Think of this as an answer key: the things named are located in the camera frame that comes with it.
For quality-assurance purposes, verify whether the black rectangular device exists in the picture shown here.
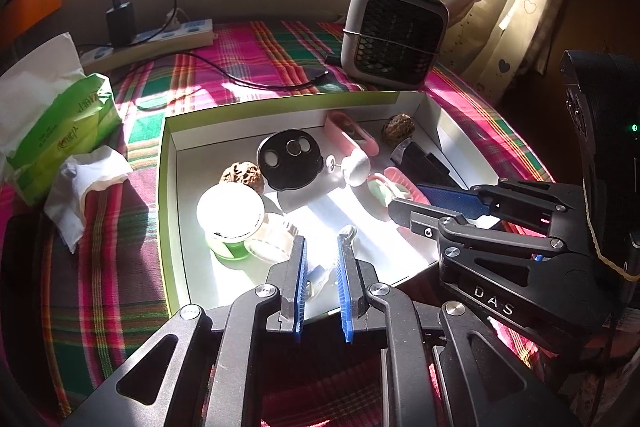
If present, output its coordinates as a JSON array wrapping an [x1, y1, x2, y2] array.
[[390, 139, 464, 188]]

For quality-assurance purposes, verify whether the orange box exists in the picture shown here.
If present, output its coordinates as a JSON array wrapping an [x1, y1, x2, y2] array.
[[0, 0, 62, 50]]

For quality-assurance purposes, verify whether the black round disc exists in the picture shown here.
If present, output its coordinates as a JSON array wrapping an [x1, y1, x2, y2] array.
[[256, 129, 324, 192]]

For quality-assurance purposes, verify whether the white power strip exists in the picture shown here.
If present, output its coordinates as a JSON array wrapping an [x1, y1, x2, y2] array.
[[80, 20, 217, 75]]

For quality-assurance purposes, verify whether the crumpled white tissue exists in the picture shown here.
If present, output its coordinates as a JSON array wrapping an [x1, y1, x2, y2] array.
[[43, 145, 132, 254]]

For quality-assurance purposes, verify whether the plaid pink green cloth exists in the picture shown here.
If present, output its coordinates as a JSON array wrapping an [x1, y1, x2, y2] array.
[[1, 20, 553, 426]]

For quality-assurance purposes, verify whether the white green cardboard box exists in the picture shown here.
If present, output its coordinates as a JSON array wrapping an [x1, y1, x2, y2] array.
[[157, 91, 498, 313]]

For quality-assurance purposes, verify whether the brown walnut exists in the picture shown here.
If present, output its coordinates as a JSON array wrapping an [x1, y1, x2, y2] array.
[[381, 113, 416, 147], [219, 161, 265, 194]]

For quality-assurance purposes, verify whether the black charger with cable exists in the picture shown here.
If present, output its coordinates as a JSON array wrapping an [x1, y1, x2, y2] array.
[[74, 0, 332, 92]]

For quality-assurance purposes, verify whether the green tissue pack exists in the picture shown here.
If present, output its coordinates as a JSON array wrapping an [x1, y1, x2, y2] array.
[[0, 32, 120, 206]]

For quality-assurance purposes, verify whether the white green round stand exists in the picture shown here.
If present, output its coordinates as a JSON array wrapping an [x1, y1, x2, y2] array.
[[196, 182, 266, 262]]

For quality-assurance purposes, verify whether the small white desk fan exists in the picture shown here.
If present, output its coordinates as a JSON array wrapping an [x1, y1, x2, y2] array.
[[341, 0, 449, 90]]

